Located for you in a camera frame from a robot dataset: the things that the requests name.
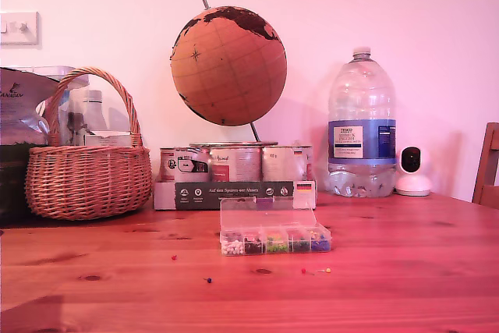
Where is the dark pet food bag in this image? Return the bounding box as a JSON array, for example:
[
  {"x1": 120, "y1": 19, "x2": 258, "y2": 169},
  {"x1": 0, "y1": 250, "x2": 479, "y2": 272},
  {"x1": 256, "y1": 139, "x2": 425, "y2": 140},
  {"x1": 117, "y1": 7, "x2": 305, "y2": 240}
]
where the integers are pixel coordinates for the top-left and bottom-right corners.
[{"x1": 0, "y1": 66, "x2": 62, "y2": 228}]

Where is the cork globe on stand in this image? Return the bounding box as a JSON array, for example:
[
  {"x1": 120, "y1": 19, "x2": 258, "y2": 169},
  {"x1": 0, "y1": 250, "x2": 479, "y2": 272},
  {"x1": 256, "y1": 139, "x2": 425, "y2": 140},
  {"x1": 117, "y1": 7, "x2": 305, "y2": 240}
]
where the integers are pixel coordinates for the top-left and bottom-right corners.
[{"x1": 170, "y1": 0, "x2": 288, "y2": 147}]

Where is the clear plastic container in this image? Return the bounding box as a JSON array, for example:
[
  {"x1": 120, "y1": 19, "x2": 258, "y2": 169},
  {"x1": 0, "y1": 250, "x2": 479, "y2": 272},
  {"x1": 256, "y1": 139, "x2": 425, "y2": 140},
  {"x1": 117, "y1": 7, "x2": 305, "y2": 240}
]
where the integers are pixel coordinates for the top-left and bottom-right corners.
[{"x1": 34, "y1": 65, "x2": 90, "y2": 146}]

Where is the wooden chair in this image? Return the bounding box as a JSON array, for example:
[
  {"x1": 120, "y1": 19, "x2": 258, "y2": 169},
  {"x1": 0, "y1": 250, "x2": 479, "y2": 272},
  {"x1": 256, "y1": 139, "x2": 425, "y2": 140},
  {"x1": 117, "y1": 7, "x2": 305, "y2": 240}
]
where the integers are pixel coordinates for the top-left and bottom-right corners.
[{"x1": 471, "y1": 122, "x2": 499, "y2": 209}]

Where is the tin can with red label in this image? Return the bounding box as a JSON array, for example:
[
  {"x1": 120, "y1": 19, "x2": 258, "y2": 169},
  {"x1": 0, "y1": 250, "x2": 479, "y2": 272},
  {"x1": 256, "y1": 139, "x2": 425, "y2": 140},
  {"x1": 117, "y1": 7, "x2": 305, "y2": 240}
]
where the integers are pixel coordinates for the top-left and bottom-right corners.
[{"x1": 208, "y1": 145, "x2": 262, "y2": 182}]

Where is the cardboard can tray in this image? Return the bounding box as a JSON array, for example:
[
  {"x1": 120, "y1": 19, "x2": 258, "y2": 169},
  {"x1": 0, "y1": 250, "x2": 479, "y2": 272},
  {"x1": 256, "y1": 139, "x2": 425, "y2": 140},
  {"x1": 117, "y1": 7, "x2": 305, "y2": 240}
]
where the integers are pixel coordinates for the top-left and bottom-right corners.
[{"x1": 154, "y1": 179, "x2": 317, "y2": 211}]

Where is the white carton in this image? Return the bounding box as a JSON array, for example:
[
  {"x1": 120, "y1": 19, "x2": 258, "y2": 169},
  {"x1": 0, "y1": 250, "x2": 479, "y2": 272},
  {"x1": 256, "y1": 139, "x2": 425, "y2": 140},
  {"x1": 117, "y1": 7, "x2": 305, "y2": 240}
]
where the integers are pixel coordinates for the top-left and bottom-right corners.
[{"x1": 83, "y1": 129, "x2": 133, "y2": 147}]

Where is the tin can with black label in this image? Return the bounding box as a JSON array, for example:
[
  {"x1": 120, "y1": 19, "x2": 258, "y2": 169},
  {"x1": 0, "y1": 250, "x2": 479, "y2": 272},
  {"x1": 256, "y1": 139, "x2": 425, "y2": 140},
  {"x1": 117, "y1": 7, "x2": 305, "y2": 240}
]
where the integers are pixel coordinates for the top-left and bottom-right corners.
[{"x1": 159, "y1": 147, "x2": 211, "y2": 182}]

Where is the white light switch plate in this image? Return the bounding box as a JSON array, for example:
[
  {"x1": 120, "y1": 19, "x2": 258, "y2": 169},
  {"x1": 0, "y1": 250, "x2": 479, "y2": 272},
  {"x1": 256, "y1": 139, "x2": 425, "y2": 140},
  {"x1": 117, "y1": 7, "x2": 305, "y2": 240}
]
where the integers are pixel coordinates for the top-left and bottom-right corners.
[{"x1": 0, "y1": 11, "x2": 41, "y2": 48}]

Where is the small white round camera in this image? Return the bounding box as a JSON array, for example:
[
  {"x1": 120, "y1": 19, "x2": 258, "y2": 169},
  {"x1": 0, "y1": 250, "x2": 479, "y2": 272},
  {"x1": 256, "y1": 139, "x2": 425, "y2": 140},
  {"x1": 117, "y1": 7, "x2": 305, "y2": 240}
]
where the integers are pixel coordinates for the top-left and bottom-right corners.
[{"x1": 395, "y1": 146, "x2": 433, "y2": 197}]

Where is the large clear water bottle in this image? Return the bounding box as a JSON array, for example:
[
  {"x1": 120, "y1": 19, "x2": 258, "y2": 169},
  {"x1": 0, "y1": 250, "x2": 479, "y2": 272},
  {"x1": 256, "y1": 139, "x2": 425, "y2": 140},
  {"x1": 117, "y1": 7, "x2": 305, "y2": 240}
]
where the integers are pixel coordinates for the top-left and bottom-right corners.
[{"x1": 327, "y1": 46, "x2": 398, "y2": 198}]

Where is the white plastic bottle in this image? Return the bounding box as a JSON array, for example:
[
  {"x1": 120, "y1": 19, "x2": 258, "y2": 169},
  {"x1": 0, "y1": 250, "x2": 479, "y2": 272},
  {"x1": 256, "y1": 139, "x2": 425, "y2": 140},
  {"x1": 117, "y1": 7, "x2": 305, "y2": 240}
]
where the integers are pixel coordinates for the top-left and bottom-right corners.
[{"x1": 83, "y1": 90, "x2": 108, "y2": 133}]

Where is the wicker basket with handle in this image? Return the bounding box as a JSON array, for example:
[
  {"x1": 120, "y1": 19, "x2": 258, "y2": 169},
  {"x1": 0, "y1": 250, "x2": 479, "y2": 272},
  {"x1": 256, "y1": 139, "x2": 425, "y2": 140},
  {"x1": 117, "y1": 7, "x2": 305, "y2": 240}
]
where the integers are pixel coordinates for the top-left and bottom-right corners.
[{"x1": 25, "y1": 66, "x2": 153, "y2": 221}]

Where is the clear plastic pin organizer box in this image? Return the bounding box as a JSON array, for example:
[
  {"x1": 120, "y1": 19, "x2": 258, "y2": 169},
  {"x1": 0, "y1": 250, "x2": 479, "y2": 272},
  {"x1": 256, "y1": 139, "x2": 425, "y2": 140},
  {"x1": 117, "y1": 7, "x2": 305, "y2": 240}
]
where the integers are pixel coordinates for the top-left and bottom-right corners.
[{"x1": 219, "y1": 197, "x2": 333, "y2": 257}]

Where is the tin can with white label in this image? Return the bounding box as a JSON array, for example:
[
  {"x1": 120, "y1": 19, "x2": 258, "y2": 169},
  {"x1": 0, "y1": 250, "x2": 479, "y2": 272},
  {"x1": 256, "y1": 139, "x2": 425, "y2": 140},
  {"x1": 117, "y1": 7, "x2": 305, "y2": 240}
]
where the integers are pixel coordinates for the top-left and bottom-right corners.
[
  {"x1": 300, "y1": 145, "x2": 314, "y2": 182},
  {"x1": 261, "y1": 146, "x2": 303, "y2": 182}
]

